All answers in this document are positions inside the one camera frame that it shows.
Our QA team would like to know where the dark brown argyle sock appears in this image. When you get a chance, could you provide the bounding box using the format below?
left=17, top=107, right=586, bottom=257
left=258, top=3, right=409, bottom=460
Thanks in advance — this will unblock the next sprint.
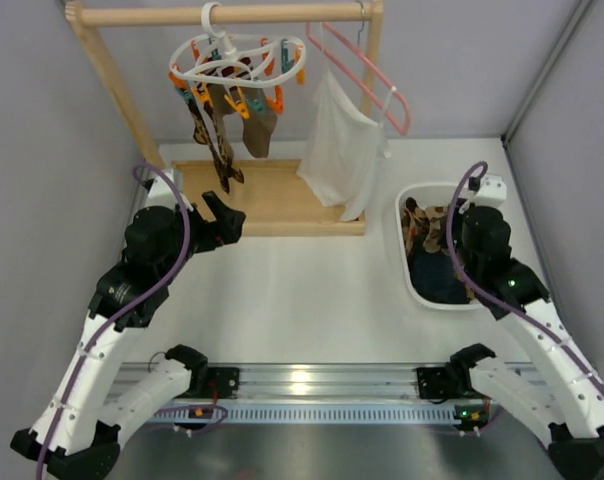
left=186, top=85, right=244, bottom=193

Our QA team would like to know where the plain brown sock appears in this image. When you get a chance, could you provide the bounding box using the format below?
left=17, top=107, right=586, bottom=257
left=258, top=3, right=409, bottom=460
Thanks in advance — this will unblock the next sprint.
left=240, top=88, right=278, bottom=158

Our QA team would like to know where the white round clip hanger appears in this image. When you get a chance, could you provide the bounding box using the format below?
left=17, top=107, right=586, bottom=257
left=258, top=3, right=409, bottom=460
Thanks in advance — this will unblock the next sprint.
left=168, top=2, right=307, bottom=119

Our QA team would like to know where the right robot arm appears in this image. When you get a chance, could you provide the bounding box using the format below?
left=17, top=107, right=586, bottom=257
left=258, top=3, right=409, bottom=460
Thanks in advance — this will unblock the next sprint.
left=446, top=205, right=604, bottom=479

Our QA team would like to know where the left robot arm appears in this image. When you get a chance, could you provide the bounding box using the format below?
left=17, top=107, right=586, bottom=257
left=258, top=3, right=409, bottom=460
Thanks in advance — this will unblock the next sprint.
left=10, top=191, right=246, bottom=479

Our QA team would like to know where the pile of socks in basket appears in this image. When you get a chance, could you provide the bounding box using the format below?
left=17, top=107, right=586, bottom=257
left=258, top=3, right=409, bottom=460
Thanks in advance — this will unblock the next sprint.
left=400, top=197, right=474, bottom=305

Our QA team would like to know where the pink clothes hanger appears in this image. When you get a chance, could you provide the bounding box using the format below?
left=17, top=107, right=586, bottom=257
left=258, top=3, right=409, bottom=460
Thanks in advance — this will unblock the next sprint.
left=305, top=22, right=412, bottom=136

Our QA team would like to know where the wooden clothes rack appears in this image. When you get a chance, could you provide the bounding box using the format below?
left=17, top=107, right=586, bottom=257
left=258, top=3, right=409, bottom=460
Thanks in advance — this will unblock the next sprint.
left=64, top=1, right=384, bottom=236

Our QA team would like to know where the white plastic laundry basket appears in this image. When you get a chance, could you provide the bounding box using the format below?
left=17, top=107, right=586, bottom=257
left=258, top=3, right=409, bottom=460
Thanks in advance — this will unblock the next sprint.
left=392, top=181, right=482, bottom=312

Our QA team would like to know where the white hanging garment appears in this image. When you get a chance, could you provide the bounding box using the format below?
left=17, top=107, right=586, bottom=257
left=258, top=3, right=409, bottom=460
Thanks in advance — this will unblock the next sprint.
left=295, top=22, right=392, bottom=223

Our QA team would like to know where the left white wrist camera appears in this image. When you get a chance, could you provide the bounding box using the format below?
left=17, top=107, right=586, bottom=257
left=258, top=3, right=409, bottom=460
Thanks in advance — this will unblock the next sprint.
left=144, top=168, right=182, bottom=210

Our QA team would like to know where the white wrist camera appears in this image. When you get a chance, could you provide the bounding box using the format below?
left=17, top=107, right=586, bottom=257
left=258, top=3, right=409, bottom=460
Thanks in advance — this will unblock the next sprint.
left=456, top=174, right=507, bottom=213
left=144, top=168, right=182, bottom=210

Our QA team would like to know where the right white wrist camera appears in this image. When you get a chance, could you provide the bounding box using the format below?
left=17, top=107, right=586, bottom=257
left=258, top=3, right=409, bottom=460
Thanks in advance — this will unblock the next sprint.
left=456, top=174, right=507, bottom=213

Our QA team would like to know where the aluminium mounting rail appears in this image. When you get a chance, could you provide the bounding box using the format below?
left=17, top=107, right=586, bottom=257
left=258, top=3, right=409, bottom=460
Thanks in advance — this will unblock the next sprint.
left=106, top=362, right=548, bottom=426

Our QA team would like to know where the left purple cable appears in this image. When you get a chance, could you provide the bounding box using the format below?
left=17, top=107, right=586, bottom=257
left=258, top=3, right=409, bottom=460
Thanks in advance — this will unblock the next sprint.
left=35, top=159, right=231, bottom=479

